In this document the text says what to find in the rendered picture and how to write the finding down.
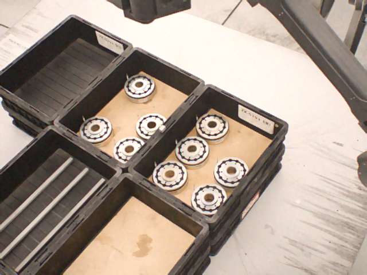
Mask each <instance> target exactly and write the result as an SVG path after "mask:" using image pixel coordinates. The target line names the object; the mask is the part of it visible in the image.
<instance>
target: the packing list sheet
mask: <svg viewBox="0 0 367 275"><path fill-rule="evenodd" d="M30 47H31V45H30V44H28V43H27V42H25V41H23V40H21V39H19V38H18V37H16V36H14V35H12V34H11V33H10V34H9V35H8V36H7V37H6V38H4V39H3V40H2V41H1V42H0V71H1V70H2V69H3V68H4V67H6V66H7V65H9V64H10V63H11V62H12V61H13V60H15V59H16V58H17V57H18V56H19V55H21V54H22V53H23V52H24V51H25V50H28V48H30Z"/></svg>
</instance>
